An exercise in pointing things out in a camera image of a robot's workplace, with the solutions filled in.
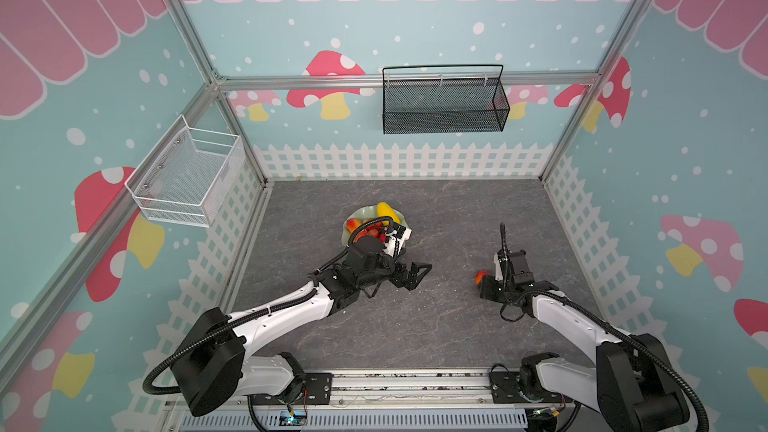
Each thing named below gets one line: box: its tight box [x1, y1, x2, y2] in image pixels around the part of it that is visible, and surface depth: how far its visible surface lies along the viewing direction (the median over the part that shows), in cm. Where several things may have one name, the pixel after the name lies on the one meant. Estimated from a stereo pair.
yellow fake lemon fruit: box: [377, 202, 401, 226], surface depth 102 cm
